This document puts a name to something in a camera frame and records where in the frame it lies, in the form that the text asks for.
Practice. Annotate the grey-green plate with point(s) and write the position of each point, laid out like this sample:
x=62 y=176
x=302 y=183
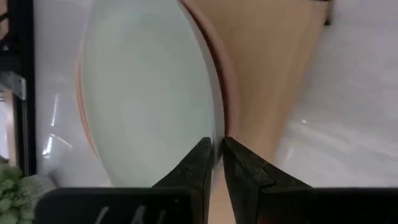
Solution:
x=146 y=93

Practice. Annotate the green succulent plant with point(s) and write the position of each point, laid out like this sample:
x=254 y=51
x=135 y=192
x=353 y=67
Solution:
x=15 y=196

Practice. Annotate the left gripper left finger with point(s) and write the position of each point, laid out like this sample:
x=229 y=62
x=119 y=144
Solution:
x=124 y=207

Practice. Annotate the dusty pink plate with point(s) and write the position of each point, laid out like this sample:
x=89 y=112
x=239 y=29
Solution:
x=228 y=87

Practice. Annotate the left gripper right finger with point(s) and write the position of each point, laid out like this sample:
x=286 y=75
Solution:
x=311 y=207

